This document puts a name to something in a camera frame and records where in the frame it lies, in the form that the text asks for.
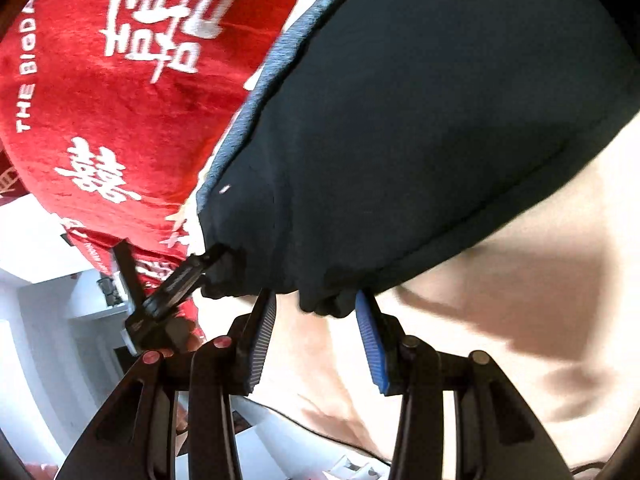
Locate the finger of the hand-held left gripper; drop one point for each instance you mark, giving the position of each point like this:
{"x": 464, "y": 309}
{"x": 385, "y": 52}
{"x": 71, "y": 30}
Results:
{"x": 185, "y": 275}
{"x": 125, "y": 272}

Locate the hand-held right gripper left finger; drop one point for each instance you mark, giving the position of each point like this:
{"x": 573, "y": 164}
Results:
{"x": 263, "y": 345}

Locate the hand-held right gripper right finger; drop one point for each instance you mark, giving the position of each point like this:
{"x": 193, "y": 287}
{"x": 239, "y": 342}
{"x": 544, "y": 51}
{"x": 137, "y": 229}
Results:
{"x": 371, "y": 355}

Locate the dark pants with patterned waistband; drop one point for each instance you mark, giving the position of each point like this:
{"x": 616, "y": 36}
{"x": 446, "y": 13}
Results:
{"x": 400, "y": 135}

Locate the red blanket with white print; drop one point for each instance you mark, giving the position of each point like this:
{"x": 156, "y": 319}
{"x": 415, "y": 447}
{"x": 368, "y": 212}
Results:
{"x": 125, "y": 110}

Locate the cream cushion cover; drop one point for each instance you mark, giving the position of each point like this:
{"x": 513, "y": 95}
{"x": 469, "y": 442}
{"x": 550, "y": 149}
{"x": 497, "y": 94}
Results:
{"x": 525, "y": 285}

